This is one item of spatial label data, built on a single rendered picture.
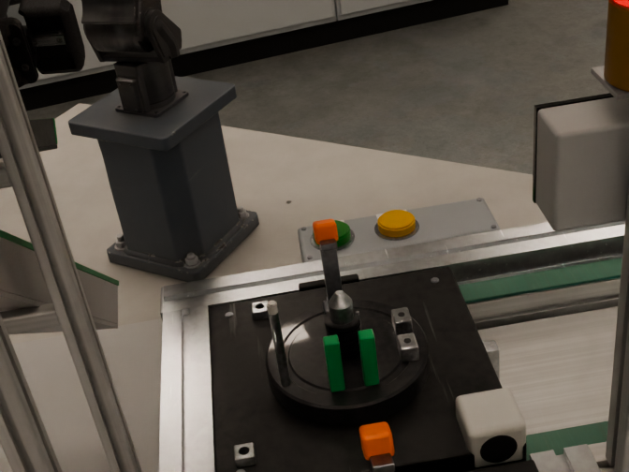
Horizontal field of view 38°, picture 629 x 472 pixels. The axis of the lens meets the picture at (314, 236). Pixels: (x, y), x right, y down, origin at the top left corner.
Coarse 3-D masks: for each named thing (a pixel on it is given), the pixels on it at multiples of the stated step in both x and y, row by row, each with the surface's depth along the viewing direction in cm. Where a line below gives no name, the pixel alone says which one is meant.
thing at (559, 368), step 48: (480, 288) 90; (528, 288) 89; (576, 288) 89; (480, 336) 89; (528, 336) 88; (576, 336) 87; (528, 384) 82; (576, 384) 82; (528, 432) 78; (576, 432) 73
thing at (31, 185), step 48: (0, 48) 56; (0, 96) 58; (0, 144) 59; (48, 192) 62; (48, 240) 64; (48, 288) 65; (0, 336) 47; (96, 336) 70; (0, 384) 48; (96, 384) 71; (0, 432) 49
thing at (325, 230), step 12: (324, 228) 79; (336, 228) 79; (324, 240) 79; (336, 240) 80; (324, 252) 80; (336, 252) 80; (324, 264) 80; (336, 264) 80; (324, 276) 81; (336, 276) 81; (336, 288) 81
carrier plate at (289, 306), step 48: (384, 288) 88; (432, 288) 87; (240, 336) 84; (432, 336) 81; (240, 384) 79; (432, 384) 76; (480, 384) 76; (240, 432) 74; (288, 432) 74; (336, 432) 73; (432, 432) 72
